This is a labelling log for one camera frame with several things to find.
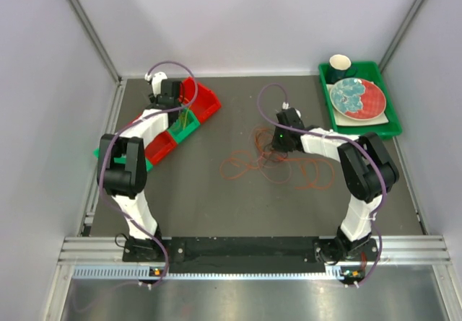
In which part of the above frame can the dark green cup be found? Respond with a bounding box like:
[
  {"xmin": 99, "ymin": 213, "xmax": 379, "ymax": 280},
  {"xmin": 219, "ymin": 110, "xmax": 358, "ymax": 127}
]
[{"xmin": 326, "ymin": 54, "xmax": 357, "ymax": 84}]

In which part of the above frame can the red and blue plate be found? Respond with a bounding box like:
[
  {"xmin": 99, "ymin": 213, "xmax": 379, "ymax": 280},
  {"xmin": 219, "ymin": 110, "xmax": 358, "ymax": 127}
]
[{"xmin": 329, "ymin": 77, "xmax": 387, "ymax": 121}]

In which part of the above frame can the brown cable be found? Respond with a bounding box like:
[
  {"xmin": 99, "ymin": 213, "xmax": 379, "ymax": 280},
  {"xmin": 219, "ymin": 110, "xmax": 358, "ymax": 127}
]
[{"xmin": 261, "ymin": 133, "xmax": 289, "ymax": 163}]

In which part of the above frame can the yellow cable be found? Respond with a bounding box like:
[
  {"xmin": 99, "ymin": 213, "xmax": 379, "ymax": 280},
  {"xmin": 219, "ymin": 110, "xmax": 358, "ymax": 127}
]
[
  {"xmin": 176, "ymin": 108, "xmax": 194, "ymax": 131},
  {"xmin": 178, "ymin": 97, "xmax": 194, "ymax": 129}
]

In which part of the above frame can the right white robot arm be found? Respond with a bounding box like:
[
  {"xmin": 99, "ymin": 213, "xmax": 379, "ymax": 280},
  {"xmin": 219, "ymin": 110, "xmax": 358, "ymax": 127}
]
[{"xmin": 272, "ymin": 107, "xmax": 399, "ymax": 260}]

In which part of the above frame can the white square plate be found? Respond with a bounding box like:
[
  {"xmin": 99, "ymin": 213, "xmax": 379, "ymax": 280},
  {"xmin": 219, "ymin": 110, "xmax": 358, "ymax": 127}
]
[{"xmin": 327, "ymin": 78, "xmax": 389, "ymax": 127}]

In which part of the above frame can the pink cable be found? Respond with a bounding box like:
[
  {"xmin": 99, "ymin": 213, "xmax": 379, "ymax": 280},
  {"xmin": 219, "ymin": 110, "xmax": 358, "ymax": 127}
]
[{"xmin": 284, "ymin": 157, "xmax": 336, "ymax": 191}]

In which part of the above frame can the orange cable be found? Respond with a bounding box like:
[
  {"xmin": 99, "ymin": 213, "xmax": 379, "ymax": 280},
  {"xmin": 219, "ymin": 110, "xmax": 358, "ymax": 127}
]
[{"xmin": 219, "ymin": 126, "xmax": 293, "ymax": 185}]

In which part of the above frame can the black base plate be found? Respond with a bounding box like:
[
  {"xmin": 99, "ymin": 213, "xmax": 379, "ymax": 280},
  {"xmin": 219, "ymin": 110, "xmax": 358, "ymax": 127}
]
[{"xmin": 122, "ymin": 237, "xmax": 378, "ymax": 274}]

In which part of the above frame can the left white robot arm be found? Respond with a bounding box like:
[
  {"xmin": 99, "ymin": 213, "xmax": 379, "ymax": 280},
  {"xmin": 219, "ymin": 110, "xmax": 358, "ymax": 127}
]
[{"xmin": 97, "ymin": 72, "xmax": 181, "ymax": 262}]

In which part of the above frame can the red bin far end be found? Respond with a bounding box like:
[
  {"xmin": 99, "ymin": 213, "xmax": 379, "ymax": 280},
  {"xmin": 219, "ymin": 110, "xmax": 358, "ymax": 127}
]
[{"xmin": 182, "ymin": 77, "xmax": 222, "ymax": 124}]

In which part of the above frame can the grey slotted cable duct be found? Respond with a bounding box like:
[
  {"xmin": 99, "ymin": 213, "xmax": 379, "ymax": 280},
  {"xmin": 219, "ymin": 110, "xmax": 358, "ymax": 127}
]
[{"xmin": 72, "ymin": 265, "xmax": 362, "ymax": 281}]

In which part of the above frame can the large green tray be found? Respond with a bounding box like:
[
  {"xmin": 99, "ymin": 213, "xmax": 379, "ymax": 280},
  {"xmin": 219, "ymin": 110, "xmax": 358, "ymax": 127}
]
[{"xmin": 318, "ymin": 61, "xmax": 402, "ymax": 140}]

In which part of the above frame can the aluminium frame rail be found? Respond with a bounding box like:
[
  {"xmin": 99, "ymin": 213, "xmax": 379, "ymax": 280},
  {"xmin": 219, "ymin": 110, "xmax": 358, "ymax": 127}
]
[{"xmin": 58, "ymin": 235, "xmax": 450, "ymax": 265}]

